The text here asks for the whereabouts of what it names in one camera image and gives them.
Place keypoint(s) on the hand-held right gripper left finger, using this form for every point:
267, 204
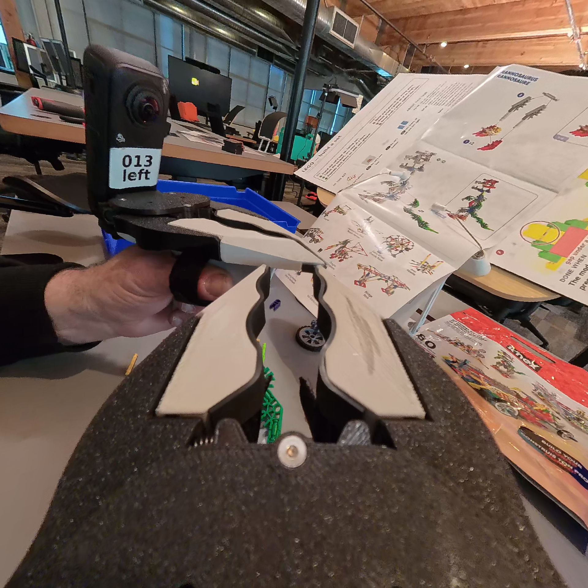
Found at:
216, 363

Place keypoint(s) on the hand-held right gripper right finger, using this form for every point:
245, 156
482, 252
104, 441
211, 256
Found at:
367, 358

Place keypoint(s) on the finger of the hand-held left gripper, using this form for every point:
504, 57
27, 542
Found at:
262, 252
257, 227

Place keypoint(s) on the person's left forearm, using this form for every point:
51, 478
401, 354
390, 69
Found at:
23, 312

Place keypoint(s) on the person's left hand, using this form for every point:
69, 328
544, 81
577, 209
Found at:
115, 294

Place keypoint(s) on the blue plastic bin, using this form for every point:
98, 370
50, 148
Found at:
257, 202

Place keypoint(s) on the black toy wheel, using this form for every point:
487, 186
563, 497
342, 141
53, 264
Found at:
311, 339

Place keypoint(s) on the long wooden desk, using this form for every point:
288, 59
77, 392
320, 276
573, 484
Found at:
257, 158

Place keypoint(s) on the orange desk object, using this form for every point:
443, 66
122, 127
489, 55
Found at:
188, 111

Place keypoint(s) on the pile of green connector pieces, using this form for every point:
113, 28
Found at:
271, 409

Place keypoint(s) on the red and black tool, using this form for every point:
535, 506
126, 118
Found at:
57, 109

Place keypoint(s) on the clear sheet stand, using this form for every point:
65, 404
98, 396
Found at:
422, 303

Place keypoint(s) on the yellow plastic rod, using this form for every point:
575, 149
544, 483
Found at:
131, 364

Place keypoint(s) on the small black box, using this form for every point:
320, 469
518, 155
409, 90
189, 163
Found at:
232, 146

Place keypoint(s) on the black computer monitor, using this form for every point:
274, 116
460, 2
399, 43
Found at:
200, 89

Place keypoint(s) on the white office chair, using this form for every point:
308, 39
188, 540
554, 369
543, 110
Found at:
272, 128

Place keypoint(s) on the black vertical pole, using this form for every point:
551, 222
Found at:
298, 92

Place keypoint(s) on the white gooseneck clip holder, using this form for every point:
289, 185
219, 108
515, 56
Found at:
475, 265

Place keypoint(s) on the brick figure task sheet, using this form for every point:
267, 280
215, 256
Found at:
367, 133

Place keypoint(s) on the red K'nex box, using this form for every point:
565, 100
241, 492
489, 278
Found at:
514, 390

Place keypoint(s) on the toy model instruction sheet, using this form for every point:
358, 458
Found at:
505, 151

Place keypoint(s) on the metal air duct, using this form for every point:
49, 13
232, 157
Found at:
344, 25

